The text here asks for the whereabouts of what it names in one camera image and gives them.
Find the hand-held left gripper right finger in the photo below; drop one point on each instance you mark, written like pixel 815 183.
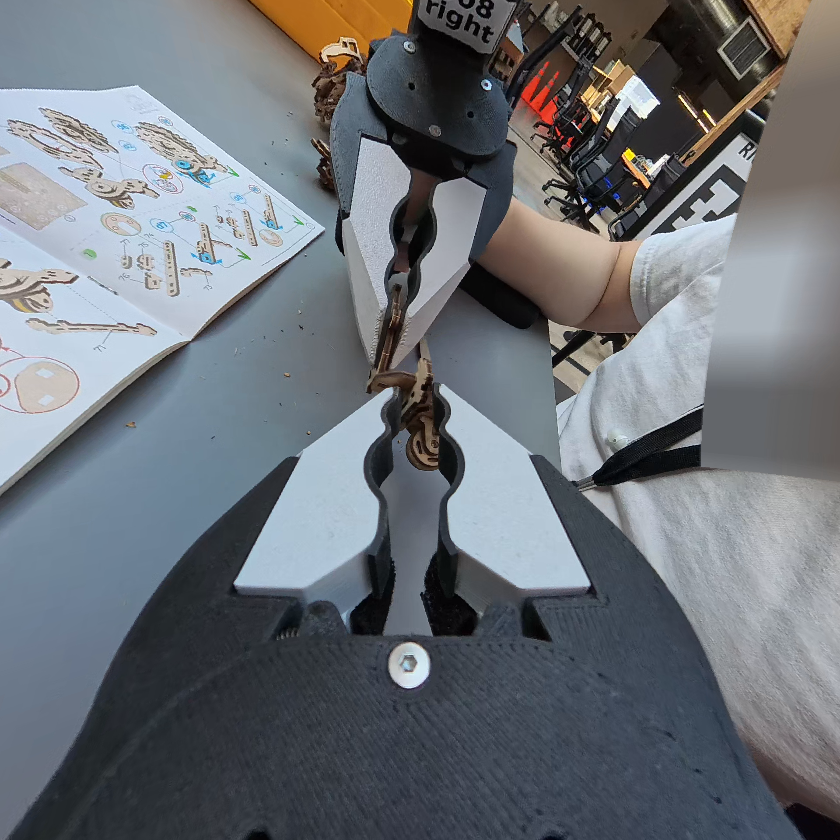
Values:
pixel 512 525

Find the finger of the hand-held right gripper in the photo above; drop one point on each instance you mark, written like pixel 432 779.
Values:
pixel 453 229
pixel 371 197

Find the wooden puzzle strip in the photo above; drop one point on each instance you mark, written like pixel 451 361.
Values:
pixel 392 321

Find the person's right forearm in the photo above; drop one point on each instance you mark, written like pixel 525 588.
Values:
pixel 558 262

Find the orange traffic cone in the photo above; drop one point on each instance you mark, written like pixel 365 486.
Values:
pixel 553 92
pixel 533 88

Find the black white marker board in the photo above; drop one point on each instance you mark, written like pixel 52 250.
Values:
pixel 709 197

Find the white wall vent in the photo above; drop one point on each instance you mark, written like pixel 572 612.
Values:
pixel 743 47

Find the wooden wheel assembly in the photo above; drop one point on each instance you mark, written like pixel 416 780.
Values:
pixel 423 449

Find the yellow cardboard box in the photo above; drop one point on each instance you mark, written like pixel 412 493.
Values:
pixel 328 19

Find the pale wooden cutout piece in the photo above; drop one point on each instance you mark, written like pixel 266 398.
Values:
pixel 341 49

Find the wooden gear assembly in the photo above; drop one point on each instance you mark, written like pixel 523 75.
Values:
pixel 331 92

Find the small white plastic clip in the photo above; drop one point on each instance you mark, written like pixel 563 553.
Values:
pixel 617 438

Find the white shirt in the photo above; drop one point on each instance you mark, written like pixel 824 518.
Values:
pixel 689 590

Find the black chair base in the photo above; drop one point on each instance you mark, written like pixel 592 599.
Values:
pixel 577 341

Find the instruction booklet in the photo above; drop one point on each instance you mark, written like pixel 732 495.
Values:
pixel 131 262

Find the grey desk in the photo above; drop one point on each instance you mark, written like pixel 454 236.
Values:
pixel 229 426

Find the row of black office chairs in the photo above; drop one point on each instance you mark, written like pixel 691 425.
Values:
pixel 590 164

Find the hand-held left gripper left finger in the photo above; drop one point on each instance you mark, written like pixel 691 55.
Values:
pixel 315 525

